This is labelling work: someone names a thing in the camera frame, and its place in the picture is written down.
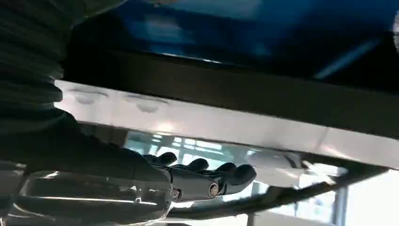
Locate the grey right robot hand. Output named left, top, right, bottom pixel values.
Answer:
left=0, top=113, right=258, bottom=226

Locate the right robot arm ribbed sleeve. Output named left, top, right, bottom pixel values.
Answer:
left=0, top=0, right=125, bottom=135

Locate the steel table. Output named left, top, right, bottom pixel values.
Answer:
left=54, top=79, right=399, bottom=170

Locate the white rounded object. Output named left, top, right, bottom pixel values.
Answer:
left=247, top=150, right=314, bottom=188

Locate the blue panel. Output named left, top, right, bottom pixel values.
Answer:
left=103, top=0, right=399, bottom=79

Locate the black cable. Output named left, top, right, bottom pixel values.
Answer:
left=168, top=168, right=389, bottom=220

